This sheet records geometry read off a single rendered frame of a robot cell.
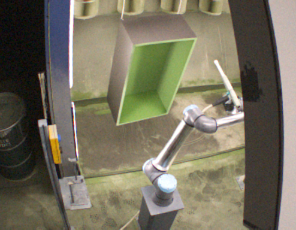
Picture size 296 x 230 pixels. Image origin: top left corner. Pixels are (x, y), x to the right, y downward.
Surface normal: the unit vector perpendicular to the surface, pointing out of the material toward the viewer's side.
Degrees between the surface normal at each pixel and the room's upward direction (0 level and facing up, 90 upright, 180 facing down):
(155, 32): 12
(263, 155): 90
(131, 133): 0
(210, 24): 57
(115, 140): 0
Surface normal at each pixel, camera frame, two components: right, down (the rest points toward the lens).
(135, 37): 0.18, -0.55
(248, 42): -0.95, 0.13
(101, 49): 0.30, 0.20
